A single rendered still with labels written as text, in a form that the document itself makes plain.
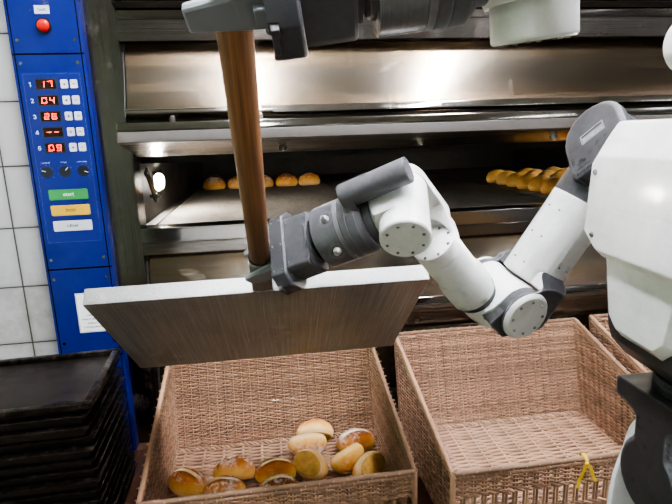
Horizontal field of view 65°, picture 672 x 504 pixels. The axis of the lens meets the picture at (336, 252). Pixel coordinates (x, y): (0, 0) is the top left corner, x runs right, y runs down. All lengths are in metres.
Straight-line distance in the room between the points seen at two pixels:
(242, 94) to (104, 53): 0.97
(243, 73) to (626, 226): 0.45
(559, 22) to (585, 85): 1.20
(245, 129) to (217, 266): 0.95
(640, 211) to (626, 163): 0.06
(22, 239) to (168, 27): 0.63
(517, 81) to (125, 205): 1.07
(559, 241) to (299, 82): 0.80
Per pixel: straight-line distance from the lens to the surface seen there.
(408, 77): 1.45
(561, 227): 0.85
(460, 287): 0.78
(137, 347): 1.09
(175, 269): 1.46
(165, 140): 1.25
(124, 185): 1.43
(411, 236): 0.65
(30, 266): 1.53
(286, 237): 0.75
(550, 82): 1.59
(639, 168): 0.65
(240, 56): 0.46
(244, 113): 0.51
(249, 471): 1.37
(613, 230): 0.70
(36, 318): 1.57
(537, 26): 0.44
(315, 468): 1.34
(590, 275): 1.71
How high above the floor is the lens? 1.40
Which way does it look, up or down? 13 degrees down
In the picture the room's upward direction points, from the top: 2 degrees counter-clockwise
